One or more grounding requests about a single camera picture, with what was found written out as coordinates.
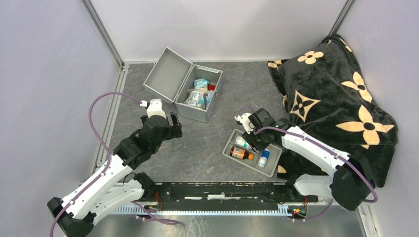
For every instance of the black handled scissors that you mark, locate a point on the black handled scissors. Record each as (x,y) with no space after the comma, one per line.
(205,99)

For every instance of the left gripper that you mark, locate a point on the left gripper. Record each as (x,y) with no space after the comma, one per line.
(175,130)

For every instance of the black floral blanket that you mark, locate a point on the black floral blanket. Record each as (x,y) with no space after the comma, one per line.
(324,93)

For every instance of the grey metal case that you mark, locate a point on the grey metal case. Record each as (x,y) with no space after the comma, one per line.
(173,75)

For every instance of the white green-label bottle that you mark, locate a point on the white green-label bottle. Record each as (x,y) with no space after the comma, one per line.
(242,142)

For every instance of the blue white small box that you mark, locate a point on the blue white small box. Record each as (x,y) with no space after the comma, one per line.
(264,156)

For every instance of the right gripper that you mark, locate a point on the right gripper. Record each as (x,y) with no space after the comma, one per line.
(249,138)

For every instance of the blue cotton ball bag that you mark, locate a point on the blue cotton ball bag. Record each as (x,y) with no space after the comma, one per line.
(201,85)

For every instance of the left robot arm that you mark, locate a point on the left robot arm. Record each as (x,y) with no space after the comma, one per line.
(78,212)

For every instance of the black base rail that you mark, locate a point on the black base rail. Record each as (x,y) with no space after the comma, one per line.
(228,196)

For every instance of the red first aid pouch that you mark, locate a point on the red first aid pouch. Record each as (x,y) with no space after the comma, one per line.
(211,87)

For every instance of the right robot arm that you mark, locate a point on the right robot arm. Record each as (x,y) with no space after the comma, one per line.
(348,178)

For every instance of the grey divider tray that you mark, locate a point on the grey divider tray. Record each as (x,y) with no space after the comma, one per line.
(270,168)

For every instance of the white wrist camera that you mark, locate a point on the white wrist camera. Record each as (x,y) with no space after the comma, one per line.
(153,108)
(245,121)

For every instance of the brown glass bottle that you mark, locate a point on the brown glass bottle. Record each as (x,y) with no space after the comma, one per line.
(240,153)

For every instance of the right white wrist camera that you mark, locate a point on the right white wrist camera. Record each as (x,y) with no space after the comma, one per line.
(245,121)

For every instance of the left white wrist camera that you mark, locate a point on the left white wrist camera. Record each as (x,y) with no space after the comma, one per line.
(153,108)

